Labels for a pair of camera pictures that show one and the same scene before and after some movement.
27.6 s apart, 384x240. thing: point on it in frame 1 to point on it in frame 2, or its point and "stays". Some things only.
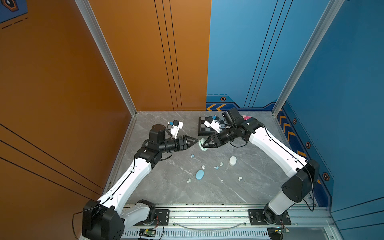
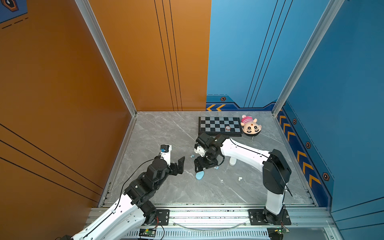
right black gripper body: (222, 138) to (204, 162)
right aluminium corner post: (332, 8) stays
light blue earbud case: (199, 174) stays
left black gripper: (182, 145) to (174, 171)
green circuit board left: (149, 232) stays
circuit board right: (280, 230) stays
